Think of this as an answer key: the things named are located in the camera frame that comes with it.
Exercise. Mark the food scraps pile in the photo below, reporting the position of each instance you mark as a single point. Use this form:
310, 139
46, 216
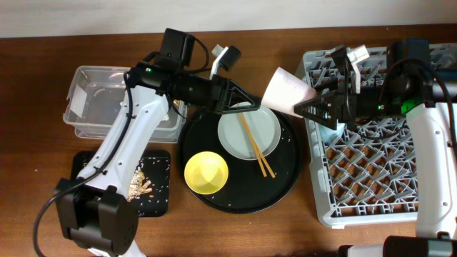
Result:
140, 184

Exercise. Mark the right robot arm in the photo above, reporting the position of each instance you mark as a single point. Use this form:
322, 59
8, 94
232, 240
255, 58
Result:
411, 89

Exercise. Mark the yellow bowl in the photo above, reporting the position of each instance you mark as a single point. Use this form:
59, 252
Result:
206, 173

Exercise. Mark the blue plastic cup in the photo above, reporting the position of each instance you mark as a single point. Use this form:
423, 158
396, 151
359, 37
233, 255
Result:
328, 135

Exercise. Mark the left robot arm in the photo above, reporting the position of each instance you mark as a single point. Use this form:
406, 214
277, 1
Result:
93, 209

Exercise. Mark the pink plastic cup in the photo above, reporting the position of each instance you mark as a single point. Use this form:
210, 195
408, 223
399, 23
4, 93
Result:
284, 91

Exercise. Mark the clear plastic bin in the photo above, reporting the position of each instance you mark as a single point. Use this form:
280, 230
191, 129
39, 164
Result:
95, 97

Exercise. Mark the grey dishwasher rack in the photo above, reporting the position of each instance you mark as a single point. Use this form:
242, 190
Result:
364, 177

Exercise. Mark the wooden chopstick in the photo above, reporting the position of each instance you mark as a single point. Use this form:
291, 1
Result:
253, 143
266, 165

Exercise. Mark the black rectangular tray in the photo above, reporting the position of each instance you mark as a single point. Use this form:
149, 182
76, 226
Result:
156, 165

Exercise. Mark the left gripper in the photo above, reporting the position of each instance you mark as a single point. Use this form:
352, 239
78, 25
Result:
220, 83

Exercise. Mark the round black tray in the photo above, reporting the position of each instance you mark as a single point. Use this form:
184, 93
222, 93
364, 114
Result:
246, 190

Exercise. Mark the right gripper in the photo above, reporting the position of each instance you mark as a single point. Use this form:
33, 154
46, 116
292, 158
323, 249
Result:
343, 103

